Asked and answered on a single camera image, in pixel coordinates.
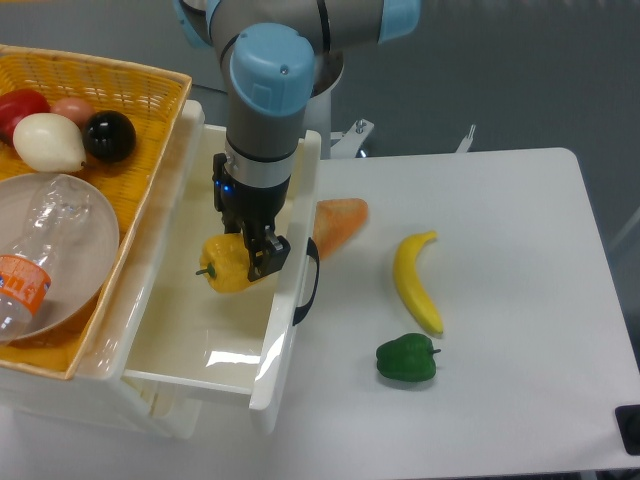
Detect green bell pepper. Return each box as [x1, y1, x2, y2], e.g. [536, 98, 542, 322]
[376, 333, 440, 383]

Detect yellow banana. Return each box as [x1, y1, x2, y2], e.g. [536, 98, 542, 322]
[392, 230, 444, 337]

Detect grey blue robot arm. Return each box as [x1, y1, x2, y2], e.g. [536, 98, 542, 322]
[173, 0, 421, 281]

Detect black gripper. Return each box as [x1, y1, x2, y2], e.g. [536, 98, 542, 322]
[212, 153, 291, 281]

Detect black drawer handle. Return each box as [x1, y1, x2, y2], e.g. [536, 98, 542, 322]
[292, 238, 320, 326]

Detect black object at table edge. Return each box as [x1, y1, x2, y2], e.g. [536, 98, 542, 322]
[615, 404, 640, 456]

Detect yellow wicker basket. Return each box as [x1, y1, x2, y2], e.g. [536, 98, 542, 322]
[1, 45, 192, 380]

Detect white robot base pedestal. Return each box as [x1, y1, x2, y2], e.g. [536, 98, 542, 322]
[303, 52, 344, 159]

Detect red apple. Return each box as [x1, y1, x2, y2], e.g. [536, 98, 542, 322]
[0, 89, 50, 146]

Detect black round fruit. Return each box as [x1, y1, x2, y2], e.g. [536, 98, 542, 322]
[82, 110, 137, 164]

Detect pink peach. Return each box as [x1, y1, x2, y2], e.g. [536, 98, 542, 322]
[50, 97, 96, 129]

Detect yellow bell pepper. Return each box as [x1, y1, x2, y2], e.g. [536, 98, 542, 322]
[195, 233, 261, 294]

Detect open white upper drawer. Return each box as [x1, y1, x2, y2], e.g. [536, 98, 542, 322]
[125, 125, 321, 435]

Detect white table bracket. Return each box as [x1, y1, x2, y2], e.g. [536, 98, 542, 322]
[330, 118, 375, 159]

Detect white pear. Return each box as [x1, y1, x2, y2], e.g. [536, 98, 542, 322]
[13, 113, 86, 173]

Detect clear plastic bottle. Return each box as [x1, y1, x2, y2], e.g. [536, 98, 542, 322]
[1, 175, 91, 345]

